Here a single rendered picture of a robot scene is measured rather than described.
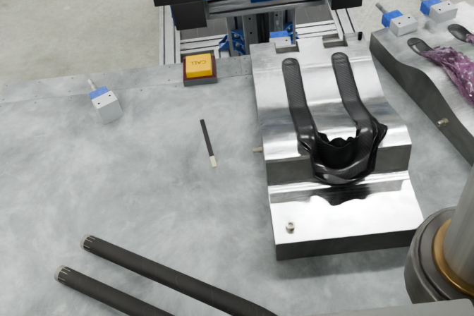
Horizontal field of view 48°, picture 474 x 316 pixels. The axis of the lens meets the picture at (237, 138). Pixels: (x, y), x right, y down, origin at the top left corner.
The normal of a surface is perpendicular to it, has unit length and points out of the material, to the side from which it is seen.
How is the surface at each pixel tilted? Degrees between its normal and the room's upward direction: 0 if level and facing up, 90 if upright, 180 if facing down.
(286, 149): 7
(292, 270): 0
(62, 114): 0
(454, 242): 90
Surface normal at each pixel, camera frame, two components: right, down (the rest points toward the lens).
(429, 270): -0.09, -0.65
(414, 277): -0.98, 0.21
